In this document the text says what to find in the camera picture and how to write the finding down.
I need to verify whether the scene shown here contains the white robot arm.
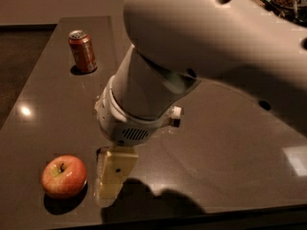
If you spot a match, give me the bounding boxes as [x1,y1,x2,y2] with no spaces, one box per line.
[95,0,307,201]

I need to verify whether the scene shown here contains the orange soda can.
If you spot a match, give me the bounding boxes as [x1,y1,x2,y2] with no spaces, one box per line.
[68,30,98,74]

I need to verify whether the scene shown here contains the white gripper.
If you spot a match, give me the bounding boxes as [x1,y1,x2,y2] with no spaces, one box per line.
[95,76,175,199]

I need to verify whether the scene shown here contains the red apple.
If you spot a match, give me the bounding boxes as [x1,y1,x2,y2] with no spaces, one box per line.
[41,155,87,199]

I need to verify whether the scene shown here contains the blue label plastic bottle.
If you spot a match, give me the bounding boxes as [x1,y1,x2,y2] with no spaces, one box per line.
[167,106,181,127]

